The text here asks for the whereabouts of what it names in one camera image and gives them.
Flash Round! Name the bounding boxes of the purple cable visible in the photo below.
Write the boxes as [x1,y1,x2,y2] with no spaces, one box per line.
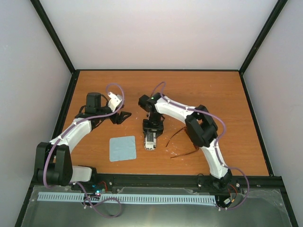
[43,83,126,217]
[151,81,250,211]

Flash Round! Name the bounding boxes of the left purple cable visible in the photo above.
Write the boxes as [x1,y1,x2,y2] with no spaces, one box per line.
[43,83,126,217]

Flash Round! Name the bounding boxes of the black aluminium front rail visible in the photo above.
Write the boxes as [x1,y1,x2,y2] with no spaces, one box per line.
[33,172,284,190]

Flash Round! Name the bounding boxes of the brown tinted sunglasses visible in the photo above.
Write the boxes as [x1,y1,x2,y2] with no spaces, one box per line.
[165,126,200,159]

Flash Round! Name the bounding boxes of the black frame post right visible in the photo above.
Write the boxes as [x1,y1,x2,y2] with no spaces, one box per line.
[239,0,288,76]

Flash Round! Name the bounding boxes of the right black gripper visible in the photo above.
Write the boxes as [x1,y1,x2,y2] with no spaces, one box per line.
[143,113,164,138]

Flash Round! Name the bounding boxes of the light blue slotted cable duct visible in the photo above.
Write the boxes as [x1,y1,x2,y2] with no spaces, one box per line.
[37,192,216,206]

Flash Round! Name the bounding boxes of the flag newsprint glasses case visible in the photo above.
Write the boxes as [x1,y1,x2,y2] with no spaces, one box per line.
[144,130,156,150]

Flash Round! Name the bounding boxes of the light blue cleaning cloth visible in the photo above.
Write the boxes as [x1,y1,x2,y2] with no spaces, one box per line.
[109,136,137,162]

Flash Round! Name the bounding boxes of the black frame post left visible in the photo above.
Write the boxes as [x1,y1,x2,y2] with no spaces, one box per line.
[30,0,76,74]

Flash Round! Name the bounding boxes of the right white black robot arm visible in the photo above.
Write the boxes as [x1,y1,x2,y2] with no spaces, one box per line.
[138,93,232,191]

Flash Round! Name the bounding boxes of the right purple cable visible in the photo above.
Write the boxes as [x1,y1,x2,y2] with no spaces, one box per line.
[151,81,250,211]

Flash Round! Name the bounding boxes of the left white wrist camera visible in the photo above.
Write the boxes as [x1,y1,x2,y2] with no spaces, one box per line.
[107,92,123,112]

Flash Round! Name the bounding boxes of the black frame post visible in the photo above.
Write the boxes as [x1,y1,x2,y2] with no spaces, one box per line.
[30,0,76,74]
[239,0,288,76]

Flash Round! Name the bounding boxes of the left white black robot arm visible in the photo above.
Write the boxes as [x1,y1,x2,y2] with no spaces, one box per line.
[33,92,131,191]

